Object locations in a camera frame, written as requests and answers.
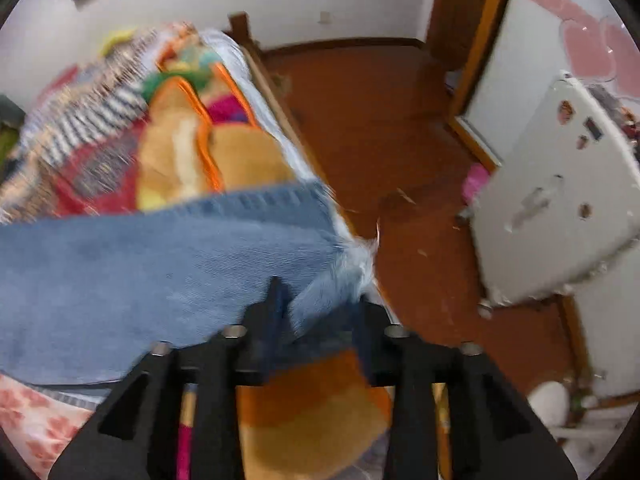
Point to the white ironing board underside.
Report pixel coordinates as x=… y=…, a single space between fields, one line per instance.
x=562 y=206

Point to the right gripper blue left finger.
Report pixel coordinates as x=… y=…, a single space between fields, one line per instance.
x=266 y=323

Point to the patchwork patterned bed cover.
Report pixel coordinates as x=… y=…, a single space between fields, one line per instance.
x=78 y=147

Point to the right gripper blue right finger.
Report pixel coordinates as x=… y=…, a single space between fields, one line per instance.
x=376 y=352

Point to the wooden door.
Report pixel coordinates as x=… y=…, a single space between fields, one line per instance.
x=451 y=31

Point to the blue denim jeans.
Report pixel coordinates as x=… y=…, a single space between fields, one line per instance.
x=82 y=297

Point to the colourful orange fleece blanket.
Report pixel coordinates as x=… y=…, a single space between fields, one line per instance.
x=201 y=136

